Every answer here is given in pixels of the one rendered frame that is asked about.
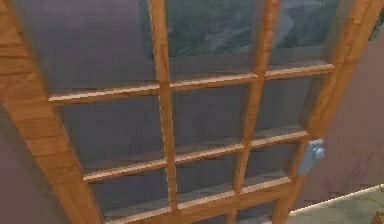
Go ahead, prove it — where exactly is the wooden glass-paned door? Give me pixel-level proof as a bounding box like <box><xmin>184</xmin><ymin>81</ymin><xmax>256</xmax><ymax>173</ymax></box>
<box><xmin>0</xmin><ymin>0</ymin><xmax>384</xmax><ymax>224</ymax></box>

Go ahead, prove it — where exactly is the pale blue door knob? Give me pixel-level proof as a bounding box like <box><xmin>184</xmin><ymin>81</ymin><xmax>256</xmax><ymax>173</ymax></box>
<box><xmin>296</xmin><ymin>138</ymin><xmax>326</xmax><ymax>176</ymax></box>

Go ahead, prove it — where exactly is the green house plant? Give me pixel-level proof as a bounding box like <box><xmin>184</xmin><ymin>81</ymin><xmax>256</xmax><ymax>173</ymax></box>
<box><xmin>367</xmin><ymin>9</ymin><xmax>384</xmax><ymax>42</ymax></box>

